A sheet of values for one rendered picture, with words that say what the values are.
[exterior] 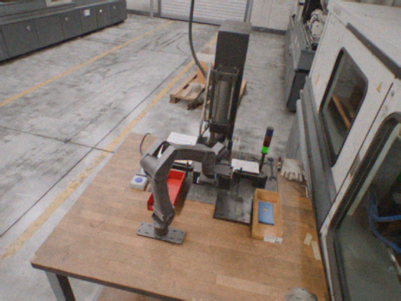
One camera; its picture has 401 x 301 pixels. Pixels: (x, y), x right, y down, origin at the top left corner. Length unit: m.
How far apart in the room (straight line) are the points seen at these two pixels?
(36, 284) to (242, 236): 1.53
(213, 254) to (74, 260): 0.54
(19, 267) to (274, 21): 9.63
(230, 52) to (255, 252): 0.84
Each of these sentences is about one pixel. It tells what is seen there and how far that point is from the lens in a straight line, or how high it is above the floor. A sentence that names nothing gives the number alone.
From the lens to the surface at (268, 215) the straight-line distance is 1.38.
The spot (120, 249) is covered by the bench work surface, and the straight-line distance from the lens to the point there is 1.22.
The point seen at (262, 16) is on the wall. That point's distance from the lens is 10.42.
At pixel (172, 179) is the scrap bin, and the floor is 0.90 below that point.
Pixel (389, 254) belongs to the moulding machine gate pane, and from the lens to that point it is 0.96.
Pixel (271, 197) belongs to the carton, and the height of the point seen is 0.94.
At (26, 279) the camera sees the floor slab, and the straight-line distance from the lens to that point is 2.38.
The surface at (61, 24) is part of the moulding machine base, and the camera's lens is 7.48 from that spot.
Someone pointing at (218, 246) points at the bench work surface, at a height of 0.90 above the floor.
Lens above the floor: 1.88
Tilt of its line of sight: 35 degrees down
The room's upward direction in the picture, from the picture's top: 6 degrees clockwise
